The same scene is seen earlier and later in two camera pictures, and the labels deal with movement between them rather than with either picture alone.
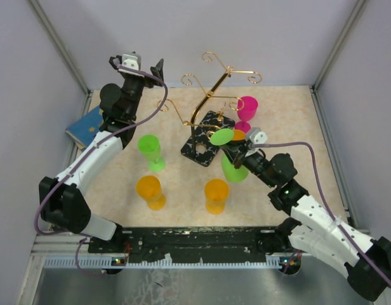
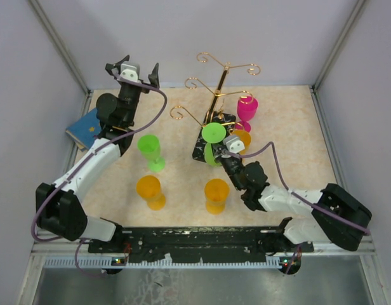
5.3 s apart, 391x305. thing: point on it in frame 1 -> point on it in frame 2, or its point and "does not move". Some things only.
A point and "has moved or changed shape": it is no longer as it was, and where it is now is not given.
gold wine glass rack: (200, 147) has moved or changed shape
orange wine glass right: (238, 135) does not move
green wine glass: (148, 145) does not move
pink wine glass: (247, 107) does not move
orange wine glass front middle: (216, 191) does not move
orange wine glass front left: (148, 188) does not move
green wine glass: (231, 173) has moved or changed shape
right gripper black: (238, 152) -> (218, 148)
